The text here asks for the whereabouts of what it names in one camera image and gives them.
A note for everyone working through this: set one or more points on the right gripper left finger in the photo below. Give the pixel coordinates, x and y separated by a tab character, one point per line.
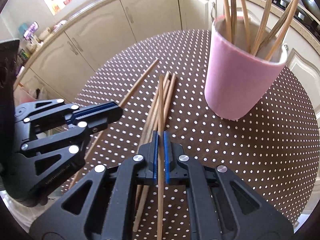
149	172

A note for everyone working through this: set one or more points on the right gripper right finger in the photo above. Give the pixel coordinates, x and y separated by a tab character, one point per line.
173	173

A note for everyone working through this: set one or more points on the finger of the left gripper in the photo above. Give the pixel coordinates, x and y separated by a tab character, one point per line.
110	110
97	123

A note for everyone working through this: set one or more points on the brown polka dot tablecloth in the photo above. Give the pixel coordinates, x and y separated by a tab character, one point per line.
274	148

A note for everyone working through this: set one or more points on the cream lower cabinets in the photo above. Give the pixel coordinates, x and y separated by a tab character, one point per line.
95	34

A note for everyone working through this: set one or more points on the phone on stand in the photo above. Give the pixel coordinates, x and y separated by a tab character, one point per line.
30	30

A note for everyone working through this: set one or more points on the pink cylindrical utensil cup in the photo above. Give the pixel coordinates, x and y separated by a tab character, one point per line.
236	80

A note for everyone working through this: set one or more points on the wooden chopstick in cup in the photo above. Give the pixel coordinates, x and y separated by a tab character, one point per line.
283	30
246	25
227	20
233	20
276	27
262	27

